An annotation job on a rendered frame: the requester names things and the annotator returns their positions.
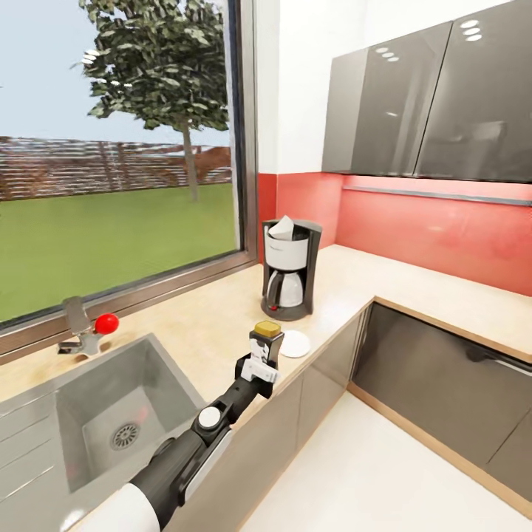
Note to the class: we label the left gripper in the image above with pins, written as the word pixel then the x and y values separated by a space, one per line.
pixel 250 389

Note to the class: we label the countertop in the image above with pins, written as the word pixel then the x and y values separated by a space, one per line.
pixel 206 331
pixel 492 317

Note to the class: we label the coffee maker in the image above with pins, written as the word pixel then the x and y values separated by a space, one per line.
pixel 290 270

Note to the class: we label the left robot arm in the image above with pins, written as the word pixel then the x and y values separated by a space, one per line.
pixel 179 465

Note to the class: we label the bottle of coffee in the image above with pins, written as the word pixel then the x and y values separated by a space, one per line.
pixel 265 342

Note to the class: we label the saucer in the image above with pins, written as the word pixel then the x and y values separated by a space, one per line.
pixel 295 344

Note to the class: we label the paper coffee filter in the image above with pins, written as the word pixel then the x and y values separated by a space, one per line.
pixel 282 231

